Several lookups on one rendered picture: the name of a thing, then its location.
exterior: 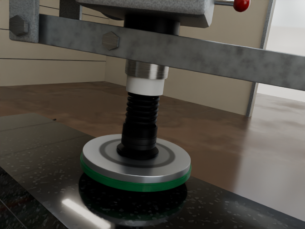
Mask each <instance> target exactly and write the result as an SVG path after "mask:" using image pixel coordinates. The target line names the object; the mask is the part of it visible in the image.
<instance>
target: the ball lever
mask: <svg viewBox="0 0 305 229"><path fill-rule="evenodd" d="M250 4H251V1H250V0H214V5H225V6H233V8H234V9H235V10H236V11H237V12H244V11H246V10H247V9H248V8H249V7H250Z"/></svg>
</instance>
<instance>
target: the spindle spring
mask: <svg viewBox="0 0 305 229"><path fill-rule="evenodd" d="M128 95H129V96H128V97H127V100H128V102H127V106H128V107H127V108H126V111H127V112H126V118H125V121H126V122H127V123H129V124H132V125H138V126H149V125H152V126H157V125H156V122H157V116H158V114H157V112H158V106H159V101H160V98H159V95H158V96H150V95H139V94H134V93H130V92H128ZM134 97H137V98H154V99H148V100H145V99H136V98H134ZM134 103H138V104H152V105H137V104H134ZM133 108H135V109H143V110H134V109H133ZM148 109H152V110H148ZM133 114H136V115H133ZM137 115H150V116H137ZM132 119H135V120H150V121H135V120H132Z"/></svg>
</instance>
